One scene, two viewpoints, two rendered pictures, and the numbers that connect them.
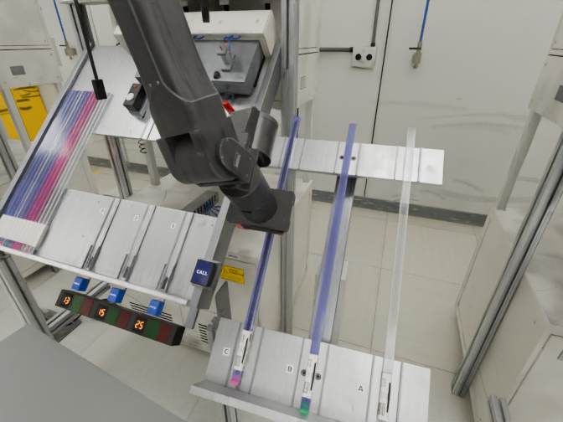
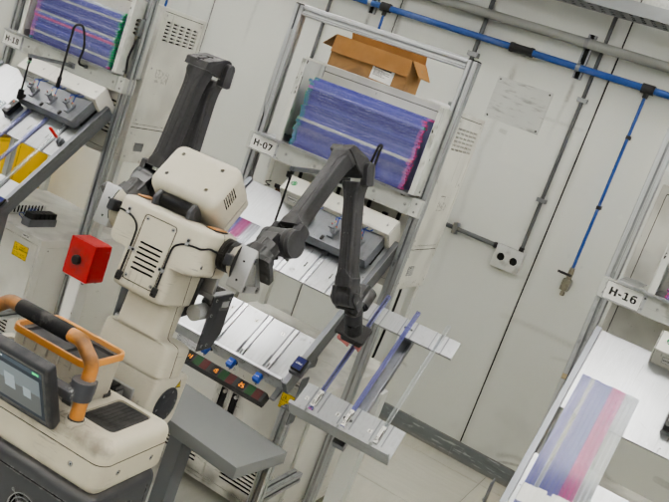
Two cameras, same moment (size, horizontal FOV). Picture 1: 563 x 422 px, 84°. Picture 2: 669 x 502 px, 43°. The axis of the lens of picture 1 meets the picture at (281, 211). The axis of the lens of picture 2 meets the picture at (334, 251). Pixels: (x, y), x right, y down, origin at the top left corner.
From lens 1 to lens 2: 2.13 m
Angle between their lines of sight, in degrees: 18
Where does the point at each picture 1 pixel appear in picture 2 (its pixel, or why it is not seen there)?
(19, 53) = (147, 132)
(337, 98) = (463, 294)
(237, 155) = (358, 300)
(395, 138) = (521, 373)
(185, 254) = (286, 354)
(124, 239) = (244, 331)
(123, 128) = not seen: hidden behind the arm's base
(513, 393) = not seen: outside the picture
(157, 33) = (351, 257)
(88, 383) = (205, 402)
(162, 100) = (342, 274)
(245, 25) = (378, 224)
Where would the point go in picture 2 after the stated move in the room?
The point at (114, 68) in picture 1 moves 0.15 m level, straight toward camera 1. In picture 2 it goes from (266, 206) to (274, 216)
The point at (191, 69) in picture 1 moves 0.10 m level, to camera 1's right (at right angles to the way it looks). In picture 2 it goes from (355, 268) to (387, 280)
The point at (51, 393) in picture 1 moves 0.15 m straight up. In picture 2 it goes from (185, 396) to (199, 354)
